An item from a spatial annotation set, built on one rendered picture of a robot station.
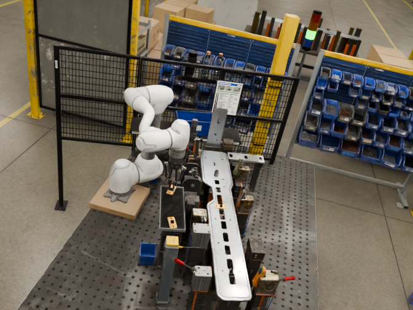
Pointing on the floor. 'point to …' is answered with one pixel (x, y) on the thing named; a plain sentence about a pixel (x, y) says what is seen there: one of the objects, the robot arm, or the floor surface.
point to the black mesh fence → (141, 113)
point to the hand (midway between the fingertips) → (172, 184)
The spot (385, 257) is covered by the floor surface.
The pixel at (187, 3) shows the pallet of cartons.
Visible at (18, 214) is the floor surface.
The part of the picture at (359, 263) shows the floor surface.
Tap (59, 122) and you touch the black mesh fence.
